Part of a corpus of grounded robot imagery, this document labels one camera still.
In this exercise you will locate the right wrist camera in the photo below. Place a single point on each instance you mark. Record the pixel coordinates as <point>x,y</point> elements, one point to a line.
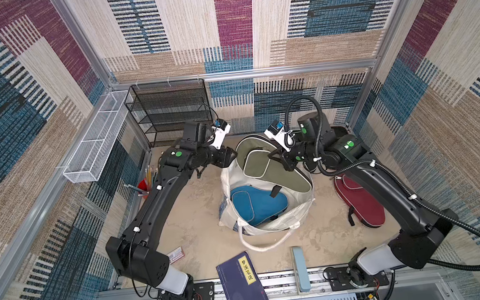
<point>277,131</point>

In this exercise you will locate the white canvas tote bag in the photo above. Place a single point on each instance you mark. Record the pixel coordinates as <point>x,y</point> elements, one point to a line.
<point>297,211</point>

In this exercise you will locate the black wire mesh shelf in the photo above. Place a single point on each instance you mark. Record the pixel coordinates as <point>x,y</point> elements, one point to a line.
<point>161,109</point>

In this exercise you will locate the light blue eraser block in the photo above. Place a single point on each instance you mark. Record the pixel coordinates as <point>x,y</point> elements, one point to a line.
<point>300,270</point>

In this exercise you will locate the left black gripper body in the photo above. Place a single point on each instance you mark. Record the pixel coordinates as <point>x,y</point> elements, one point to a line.
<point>221,158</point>

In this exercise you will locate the olive green paddle cover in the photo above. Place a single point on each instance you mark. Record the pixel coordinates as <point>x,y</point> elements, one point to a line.
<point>253,159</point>

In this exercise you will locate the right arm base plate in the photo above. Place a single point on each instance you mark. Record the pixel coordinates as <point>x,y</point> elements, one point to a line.
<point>344,278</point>

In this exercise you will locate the blue paddle cover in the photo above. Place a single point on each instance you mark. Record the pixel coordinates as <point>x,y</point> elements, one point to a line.
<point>257,206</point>

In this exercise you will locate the white wire mesh basket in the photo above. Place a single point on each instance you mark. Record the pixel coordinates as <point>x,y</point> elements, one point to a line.
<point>91,154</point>

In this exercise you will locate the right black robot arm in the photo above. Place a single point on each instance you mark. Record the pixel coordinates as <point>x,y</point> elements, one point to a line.
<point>334,152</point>

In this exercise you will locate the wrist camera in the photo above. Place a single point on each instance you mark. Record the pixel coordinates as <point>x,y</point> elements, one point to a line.
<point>220,130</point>
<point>277,131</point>

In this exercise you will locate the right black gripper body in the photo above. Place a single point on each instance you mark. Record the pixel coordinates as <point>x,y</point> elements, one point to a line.
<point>287,157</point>

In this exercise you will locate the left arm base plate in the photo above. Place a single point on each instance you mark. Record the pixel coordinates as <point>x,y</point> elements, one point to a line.
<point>199,291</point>

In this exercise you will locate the maroon paddle cover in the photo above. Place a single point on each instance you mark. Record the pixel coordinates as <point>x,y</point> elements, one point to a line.
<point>360,202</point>

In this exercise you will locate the small red white card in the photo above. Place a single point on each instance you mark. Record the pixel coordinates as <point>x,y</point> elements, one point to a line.
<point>176,255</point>

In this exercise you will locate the red pencil cup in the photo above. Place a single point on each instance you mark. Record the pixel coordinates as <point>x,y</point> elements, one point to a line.
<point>143,188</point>

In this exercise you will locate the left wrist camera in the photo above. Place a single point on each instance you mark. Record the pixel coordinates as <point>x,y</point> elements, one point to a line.
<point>220,130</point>

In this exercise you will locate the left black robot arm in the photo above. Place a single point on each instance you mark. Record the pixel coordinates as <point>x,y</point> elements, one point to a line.
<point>134,253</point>

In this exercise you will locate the dark blue book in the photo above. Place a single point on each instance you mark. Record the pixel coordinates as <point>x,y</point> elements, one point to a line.
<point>240,280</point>

